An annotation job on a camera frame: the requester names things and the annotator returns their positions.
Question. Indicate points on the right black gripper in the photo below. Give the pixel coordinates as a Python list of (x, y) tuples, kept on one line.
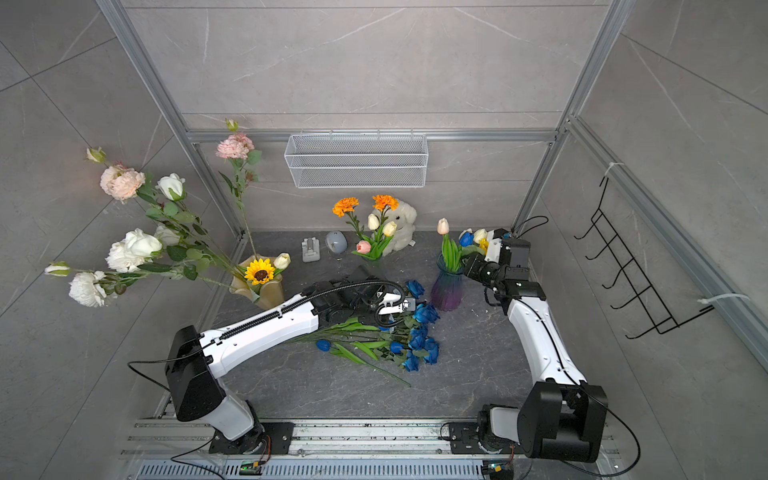
[(474, 265)]

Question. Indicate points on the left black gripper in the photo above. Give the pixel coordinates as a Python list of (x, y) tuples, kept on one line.
[(370, 320)]

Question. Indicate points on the blue tulip from purple vase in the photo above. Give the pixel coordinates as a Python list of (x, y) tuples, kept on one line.
[(466, 239)]

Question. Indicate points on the yellow wavy glass vase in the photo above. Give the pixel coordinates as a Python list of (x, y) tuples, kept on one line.
[(265, 296)]

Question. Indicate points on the blue rose picked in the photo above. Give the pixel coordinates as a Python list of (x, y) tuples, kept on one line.
[(413, 338), (415, 289), (422, 316)]

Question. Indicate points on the blue tulip pile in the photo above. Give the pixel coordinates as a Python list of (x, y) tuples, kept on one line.
[(392, 347)]

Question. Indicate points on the blue rose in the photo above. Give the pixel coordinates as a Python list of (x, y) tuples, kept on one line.
[(407, 360), (430, 351)]

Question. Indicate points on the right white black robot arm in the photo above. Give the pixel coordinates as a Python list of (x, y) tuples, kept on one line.
[(563, 415)]

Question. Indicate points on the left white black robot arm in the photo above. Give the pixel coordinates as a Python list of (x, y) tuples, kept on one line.
[(198, 361)]

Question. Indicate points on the purple glass vase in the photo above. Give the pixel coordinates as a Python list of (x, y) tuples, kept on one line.
[(447, 290)]

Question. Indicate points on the clear green glass vase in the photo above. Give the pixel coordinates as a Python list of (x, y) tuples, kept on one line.
[(375, 268)]

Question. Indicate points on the small grey round vase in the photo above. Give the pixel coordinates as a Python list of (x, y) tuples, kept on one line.
[(336, 242)]

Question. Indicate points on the pink white tulip purple vase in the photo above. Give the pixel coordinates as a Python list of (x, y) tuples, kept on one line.
[(443, 227)]

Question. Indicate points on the cream tulip middle vase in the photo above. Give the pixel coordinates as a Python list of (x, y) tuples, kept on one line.
[(373, 222)]

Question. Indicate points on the cream tulip bud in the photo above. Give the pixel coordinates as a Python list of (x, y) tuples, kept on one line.
[(282, 261)]

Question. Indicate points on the small yellow sunflower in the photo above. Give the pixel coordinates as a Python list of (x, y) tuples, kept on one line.
[(259, 272)]

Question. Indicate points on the orange carnation small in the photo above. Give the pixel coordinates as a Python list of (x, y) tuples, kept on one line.
[(345, 206)]

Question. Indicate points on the orange carnation large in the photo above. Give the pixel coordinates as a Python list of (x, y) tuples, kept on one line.
[(385, 202)]

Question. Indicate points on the pink rose middle left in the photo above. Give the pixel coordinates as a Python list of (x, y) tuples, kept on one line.
[(236, 146)]

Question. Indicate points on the white rose tall stem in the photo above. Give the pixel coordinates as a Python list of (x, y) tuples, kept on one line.
[(172, 187)]

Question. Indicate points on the white rose centre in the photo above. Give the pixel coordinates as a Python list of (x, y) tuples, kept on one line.
[(136, 249)]

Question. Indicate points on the peach rose pair top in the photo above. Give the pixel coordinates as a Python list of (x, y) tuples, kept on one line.
[(121, 183)]

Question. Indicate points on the small white rose left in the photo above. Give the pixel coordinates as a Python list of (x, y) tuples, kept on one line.
[(86, 290)]

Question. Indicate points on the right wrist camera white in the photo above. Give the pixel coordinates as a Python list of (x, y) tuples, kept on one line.
[(499, 246)]

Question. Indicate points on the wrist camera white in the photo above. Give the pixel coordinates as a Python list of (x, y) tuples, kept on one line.
[(394, 303), (499, 246)]

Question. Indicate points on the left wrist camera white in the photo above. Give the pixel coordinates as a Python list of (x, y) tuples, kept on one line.
[(394, 303)]

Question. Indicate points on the small white plastic bracket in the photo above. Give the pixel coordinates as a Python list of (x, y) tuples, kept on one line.
[(311, 251)]

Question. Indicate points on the black wire hook rack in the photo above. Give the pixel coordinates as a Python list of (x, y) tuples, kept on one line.
[(631, 273)]

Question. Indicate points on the metal base rail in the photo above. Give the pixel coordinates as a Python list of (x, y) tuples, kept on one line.
[(423, 448)]

